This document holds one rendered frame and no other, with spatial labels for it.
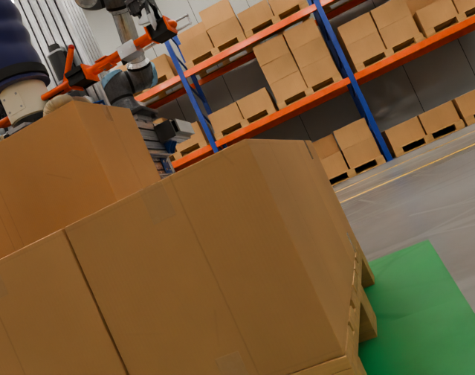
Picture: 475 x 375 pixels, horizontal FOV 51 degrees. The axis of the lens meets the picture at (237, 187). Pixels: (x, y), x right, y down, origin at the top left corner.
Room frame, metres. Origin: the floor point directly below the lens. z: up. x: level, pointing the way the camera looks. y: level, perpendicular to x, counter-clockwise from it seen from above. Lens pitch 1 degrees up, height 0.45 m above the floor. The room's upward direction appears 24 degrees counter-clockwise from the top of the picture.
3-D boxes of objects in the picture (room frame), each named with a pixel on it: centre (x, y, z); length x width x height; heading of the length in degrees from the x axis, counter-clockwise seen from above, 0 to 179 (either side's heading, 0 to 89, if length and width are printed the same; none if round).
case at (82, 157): (1.84, 0.60, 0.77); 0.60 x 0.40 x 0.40; 75
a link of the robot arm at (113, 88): (2.38, 0.33, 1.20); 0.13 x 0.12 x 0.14; 103
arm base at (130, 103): (2.38, 0.33, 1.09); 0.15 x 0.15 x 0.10
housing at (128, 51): (1.72, 0.14, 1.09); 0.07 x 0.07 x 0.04; 74
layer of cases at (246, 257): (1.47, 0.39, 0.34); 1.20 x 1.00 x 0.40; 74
